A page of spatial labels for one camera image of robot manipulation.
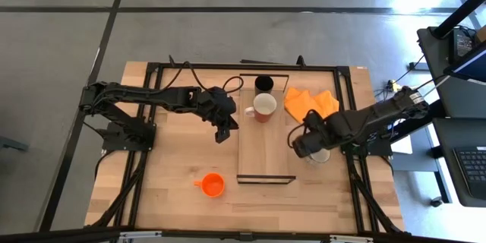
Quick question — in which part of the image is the orange cloth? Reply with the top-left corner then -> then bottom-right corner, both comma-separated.
283,86 -> 340,125

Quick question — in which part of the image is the open laptop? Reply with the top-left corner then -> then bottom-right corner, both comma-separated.
443,40 -> 486,85

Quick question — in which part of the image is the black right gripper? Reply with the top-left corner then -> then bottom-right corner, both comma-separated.
291,117 -> 337,159

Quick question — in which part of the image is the black cable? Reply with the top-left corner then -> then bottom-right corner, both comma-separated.
286,109 -> 318,150
221,75 -> 245,94

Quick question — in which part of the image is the wooden shelf with black frame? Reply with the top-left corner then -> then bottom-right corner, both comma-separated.
235,72 -> 298,186

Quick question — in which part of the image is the black aluminium table frame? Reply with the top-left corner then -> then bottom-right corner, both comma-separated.
84,55 -> 414,243

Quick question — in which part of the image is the black keyboard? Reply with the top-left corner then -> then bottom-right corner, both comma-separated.
453,145 -> 486,201

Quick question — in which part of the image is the black cup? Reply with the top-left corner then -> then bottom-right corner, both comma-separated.
254,75 -> 276,96

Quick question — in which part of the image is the grey side desk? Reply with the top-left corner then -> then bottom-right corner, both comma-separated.
416,25 -> 486,209

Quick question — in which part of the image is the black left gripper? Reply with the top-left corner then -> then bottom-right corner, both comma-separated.
195,85 -> 240,145

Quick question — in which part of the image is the brown mug with white handle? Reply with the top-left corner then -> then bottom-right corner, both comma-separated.
244,93 -> 279,124

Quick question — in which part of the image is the orange plastic cup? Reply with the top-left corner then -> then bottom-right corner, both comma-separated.
193,172 -> 226,199

